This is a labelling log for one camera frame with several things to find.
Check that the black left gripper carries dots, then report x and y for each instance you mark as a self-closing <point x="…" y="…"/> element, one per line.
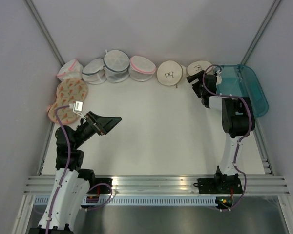
<point x="103" y="124"/>

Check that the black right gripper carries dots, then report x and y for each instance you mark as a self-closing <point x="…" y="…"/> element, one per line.
<point x="199" y="75"/>

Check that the beige round glasses laundry bag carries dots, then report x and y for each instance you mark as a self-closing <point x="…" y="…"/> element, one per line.
<point x="198" y="66"/>

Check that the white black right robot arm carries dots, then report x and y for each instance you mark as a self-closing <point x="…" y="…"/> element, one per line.
<point x="237" y="122"/>

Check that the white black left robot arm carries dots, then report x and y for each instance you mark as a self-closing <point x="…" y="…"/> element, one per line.
<point x="71" y="182"/>

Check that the beige round bag with glasses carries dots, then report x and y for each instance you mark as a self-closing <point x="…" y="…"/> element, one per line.
<point x="170" y="73"/>

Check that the floral peanut-shaped laundry bag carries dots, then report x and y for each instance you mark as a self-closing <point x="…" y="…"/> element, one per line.
<point x="68" y="92"/>

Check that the white blue-trim mesh bag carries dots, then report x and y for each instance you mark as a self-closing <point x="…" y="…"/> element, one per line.
<point x="94" y="72"/>

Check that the white pink-zip mesh bag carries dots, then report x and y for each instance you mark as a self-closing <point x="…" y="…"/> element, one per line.
<point x="141" y="69"/>

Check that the white pink-trim mesh bag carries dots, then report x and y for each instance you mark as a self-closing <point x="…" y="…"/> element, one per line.
<point x="72" y="69"/>

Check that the tall white blue-zip mesh bag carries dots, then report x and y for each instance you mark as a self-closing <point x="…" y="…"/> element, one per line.
<point x="116" y="65"/>

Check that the teal transparent plastic bin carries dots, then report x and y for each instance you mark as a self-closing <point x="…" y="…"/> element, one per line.
<point x="241" y="80"/>

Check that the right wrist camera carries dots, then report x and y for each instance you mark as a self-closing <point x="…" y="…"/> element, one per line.
<point x="218" y="76"/>

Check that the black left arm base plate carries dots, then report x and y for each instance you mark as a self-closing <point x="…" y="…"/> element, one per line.
<point x="101" y="186"/>

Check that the white slotted cable duct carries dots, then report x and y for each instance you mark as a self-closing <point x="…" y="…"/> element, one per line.
<point x="158" y="201"/>

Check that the right aluminium corner post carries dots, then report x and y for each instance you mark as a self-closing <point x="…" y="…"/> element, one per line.
<point x="261" y="30"/>

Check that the aluminium corner post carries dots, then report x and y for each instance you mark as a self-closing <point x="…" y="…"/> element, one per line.
<point x="44" y="31"/>
<point x="261" y="30"/>

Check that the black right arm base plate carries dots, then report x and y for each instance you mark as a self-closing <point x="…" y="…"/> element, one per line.
<point x="210" y="186"/>

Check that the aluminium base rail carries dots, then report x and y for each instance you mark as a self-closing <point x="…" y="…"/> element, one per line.
<point x="151" y="185"/>

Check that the left aluminium corner post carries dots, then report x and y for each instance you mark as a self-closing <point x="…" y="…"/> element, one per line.
<point x="44" y="31"/>

